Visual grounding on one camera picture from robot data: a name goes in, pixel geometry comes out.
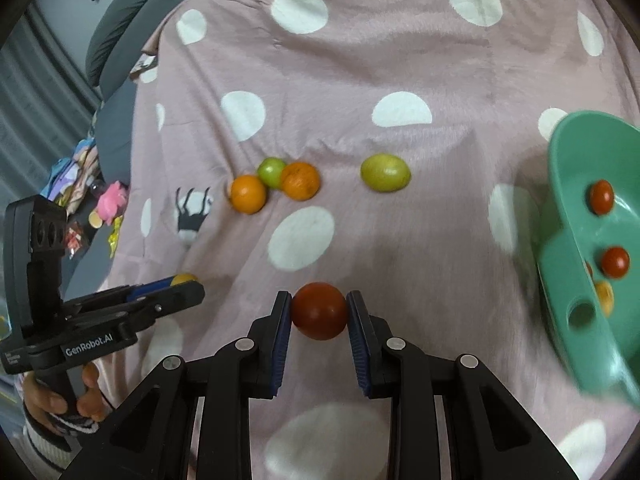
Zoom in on beige round fruit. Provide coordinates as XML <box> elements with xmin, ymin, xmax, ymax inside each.
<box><xmin>594</xmin><ymin>280</ymin><xmax>615</xmax><ymax>318</ymax></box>
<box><xmin>170</xmin><ymin>273</ymin><xmax>198</xmax><ymax>286</ymax></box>

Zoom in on large orange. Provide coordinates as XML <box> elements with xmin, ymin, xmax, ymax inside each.
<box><xmin>229</xmin><ymin>174</ymin><xmax>267</xmax><ymax>214</ymax></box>

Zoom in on striped left sleeve forearm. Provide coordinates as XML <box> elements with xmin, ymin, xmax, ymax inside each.
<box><xmin>23</xmin><ymin>411</ymin><xmax>74</xmax><ymax>479</ymax></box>

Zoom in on left hand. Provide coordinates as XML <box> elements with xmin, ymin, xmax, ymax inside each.
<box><xmin>20</xmin><ymin>361</ymin><xmax>109</xmax><ymax>435</ymax></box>

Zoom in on pink plush toy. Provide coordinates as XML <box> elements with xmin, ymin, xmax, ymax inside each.
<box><xmin>96</xmin><ymin>181</ymin><xmax>128</xmax><ymax>226</ymax></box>

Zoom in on colourful toy pile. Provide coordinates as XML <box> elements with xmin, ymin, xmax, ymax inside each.
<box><xmin>40</xmin><ymin>136</ymin><xmax>100</xmax><ymax>216</ymax></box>

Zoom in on small green apple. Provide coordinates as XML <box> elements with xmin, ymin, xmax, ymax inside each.
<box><xmin>257</xmin><ymin>157</ymin><xmax>286</xmax><ymax>190</ymax></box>

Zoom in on orange right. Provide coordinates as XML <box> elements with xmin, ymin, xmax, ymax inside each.
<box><xmin>280</xmin><ymin>162</ymin><xmax>321</xmax><ymax>202</ymax></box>

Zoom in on green plastic basin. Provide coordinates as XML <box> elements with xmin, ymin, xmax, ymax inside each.
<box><xmin>536</xmin><ymin>110</ymin><xmax>639</xmax><ymax>405</ymax></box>

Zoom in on yellow-green mango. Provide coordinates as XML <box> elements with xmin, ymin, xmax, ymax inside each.
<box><xmin>360</xmin><ymin>153</ymin><xmax>411</xmax><ymax>193</ymax></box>

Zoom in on pink polka dot blanket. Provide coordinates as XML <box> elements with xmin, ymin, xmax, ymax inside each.
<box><xmin>100</xmin><ymin>0</ymin><xmax>639</xmax><ymax>479</ymax></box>

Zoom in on grey pillow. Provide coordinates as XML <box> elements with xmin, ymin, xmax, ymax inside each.
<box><xmin>86</xmin><ymin>0</ymin><xmax>183</xmax><ymax>100</ymax></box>

